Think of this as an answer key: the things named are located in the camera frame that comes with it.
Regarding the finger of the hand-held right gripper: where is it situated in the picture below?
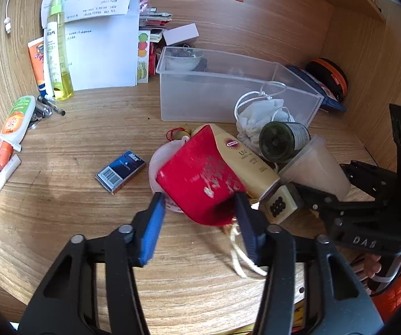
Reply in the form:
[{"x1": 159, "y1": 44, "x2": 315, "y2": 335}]
[
  {"x1": 293, "y1": 181, "x2": 377, "y2": 224},
  {"x1": 340, "y1": 160, "x2": 398, "y2": 200}
]

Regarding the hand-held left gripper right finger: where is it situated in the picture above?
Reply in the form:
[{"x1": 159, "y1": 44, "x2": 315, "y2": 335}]
[{"x1": 233, "y1": 193, "x2": 384, "y2": 335}]

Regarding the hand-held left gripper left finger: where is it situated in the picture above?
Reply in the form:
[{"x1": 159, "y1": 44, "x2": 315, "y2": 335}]
[{"x1": 18, "y1": 192, "x2": 166, "y2": 335}]

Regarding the frosted plastic cup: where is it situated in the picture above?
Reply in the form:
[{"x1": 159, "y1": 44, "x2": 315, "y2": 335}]
[{"x1": 278, "y1": 135, "x2": 352, "y2": 201}]

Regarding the mahjong tile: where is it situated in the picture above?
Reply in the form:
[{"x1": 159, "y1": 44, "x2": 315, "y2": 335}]
[{"x1": 259, "y1": 183, "x2": 304, "y2": 224}]

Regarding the red pouch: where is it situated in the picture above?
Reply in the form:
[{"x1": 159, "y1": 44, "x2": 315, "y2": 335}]
[{"x1": 156, "y1": 125, "x2": 247, "y2": 226}]

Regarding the beige sunscreen bottle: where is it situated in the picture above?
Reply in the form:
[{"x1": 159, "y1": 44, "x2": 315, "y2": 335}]
[{"x1": 192, "y1": 123, "x2": 281, "y2": 199}]

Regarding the pale pink round case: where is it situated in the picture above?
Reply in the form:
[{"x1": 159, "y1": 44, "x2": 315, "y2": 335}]
[{"x1": 148, "y1": 140, "x2": 187, "y2": 213}]

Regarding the dark green glass jar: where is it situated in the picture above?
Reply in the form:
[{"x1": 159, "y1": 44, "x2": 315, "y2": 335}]
[{"x1": 258, "y1": 121, "x2": 312, "y2": 164}]

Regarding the white drawstring cloth bag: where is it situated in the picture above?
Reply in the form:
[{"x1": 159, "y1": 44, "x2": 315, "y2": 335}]
[{"x1": 234, "y1": 82, "x2": 295, "y2": 154}]

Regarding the clear plastic storage box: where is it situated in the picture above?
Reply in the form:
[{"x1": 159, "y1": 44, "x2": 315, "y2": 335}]
[{"x1": 156, "y1": 46, "x2": 324, "y2": 128}]

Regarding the person's right forearm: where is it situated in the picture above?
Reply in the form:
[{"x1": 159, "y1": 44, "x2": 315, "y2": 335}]
[{"x1": 371, "y1": 248, "x2": 401, "y2": 322}]

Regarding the person's right hand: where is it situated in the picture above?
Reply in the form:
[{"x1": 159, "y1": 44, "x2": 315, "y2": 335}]
[{"x1": 363, "y1": 254, "x2": 383, "y2": 279}]

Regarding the blue cigarette pack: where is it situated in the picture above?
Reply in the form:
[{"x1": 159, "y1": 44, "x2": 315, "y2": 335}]
[{"x1": 95, "y1": 150, "x2": 147, "y2": 195}]

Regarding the wooden desk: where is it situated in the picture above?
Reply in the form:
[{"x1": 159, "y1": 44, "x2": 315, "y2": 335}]
[{"x1": 0, "y1": 0, "x2": 401, "y2": 335}]

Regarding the blue pouch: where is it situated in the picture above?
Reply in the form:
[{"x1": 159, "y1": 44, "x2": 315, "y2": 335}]
[{"x1": 286, "y1": 65, "x2": 347, "y2": 112}]

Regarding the black and orange round case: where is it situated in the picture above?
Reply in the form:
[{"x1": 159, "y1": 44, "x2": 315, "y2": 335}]
[{"x1": 306, "y1": 58, "x2": 348, "y2": 102}]

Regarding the white lip balm tube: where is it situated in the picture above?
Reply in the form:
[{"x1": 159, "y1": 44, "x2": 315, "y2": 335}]
[{"x1": 0, "y1": 155, "x2": 22, "y2": 205}]

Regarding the black pen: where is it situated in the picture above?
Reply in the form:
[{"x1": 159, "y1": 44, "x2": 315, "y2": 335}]
[{"x1": 37, "y1": 95, "x2": 66, "y2": 116}]

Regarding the fruit sticker sheet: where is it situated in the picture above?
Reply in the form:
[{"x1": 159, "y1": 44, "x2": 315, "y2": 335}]
[{"x1": 137, "y1": 32, "x2": 151, "y2": 83}]

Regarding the white bowl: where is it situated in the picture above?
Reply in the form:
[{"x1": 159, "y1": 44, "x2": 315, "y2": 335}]
[{"x1": 165, "y1": 49, "x2": 201, "y2": 72}]

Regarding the green and white tube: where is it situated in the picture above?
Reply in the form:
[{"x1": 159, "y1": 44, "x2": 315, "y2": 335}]
[{"x1": 0, "y1": 95, "x2": 36, "y2": 152}]

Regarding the yellow spray bottle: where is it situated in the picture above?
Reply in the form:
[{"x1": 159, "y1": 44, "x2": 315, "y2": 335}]
[{"x1": 47, "y1": 0, "x2": 75, "y2": 101}]

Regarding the white notepad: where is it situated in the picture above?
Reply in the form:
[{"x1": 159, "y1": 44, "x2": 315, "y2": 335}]
[{"x1": 61, "y1": 16, "x2": 140, "y2": 91}]

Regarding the small white box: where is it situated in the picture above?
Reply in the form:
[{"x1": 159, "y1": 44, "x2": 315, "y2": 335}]
[{"x1": 163, "y1": 24, "x2": 199, "y2": 47}]

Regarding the orange tube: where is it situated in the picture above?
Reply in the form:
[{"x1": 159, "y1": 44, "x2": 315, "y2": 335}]
[{"x1": 28, "y1": 37, "x2": 49, "y2": 98}]

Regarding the pile of small packets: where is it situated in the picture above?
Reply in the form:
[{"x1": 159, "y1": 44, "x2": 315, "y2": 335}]
[{"x1": 138, "y1": 0, "x2": 173, "y2": 54}]

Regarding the white handwritten paper sheet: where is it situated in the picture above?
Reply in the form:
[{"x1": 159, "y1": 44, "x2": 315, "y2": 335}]
[{"x1": 41, "y1": 0, "x2": 140, "y2": 28}]

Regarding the white charging cable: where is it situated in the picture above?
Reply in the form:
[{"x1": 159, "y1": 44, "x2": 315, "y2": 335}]
[{"x1": 4, "y1": 0, "x2": 17, "y2": 35}]

